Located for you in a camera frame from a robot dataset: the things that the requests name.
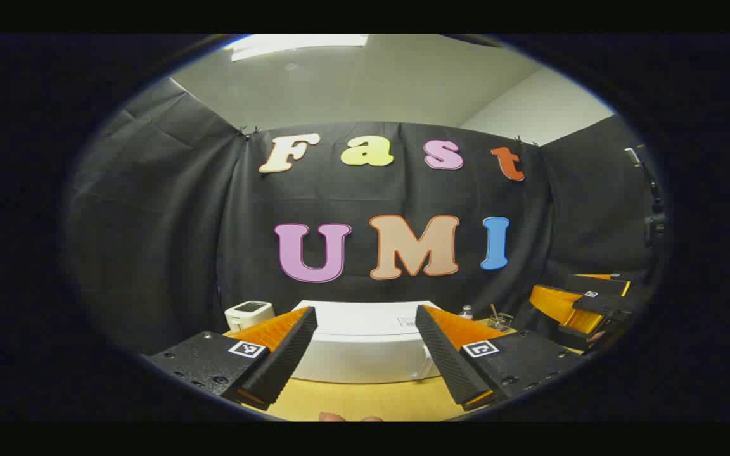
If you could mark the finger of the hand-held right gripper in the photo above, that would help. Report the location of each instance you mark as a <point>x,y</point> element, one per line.
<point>561,307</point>
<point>599,285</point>

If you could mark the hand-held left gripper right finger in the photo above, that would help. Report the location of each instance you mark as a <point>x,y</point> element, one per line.
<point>441,354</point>

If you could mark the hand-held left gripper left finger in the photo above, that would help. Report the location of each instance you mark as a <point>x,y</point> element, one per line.
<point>289,354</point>

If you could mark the white microwave oven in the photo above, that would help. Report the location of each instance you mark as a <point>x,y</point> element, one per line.
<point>365,354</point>

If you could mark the small clear bottle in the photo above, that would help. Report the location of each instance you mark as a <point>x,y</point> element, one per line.
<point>465,311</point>

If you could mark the white toaster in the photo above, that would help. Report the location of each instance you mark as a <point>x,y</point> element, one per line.
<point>248,315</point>

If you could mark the black cloth clip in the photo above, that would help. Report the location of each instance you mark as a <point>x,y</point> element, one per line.
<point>520,140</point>
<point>248,132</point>

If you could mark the black backdrop cloth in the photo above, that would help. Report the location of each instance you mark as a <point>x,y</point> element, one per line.
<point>162,221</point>

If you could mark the ceiling light panel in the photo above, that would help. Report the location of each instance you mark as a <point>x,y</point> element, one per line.
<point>295,45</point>

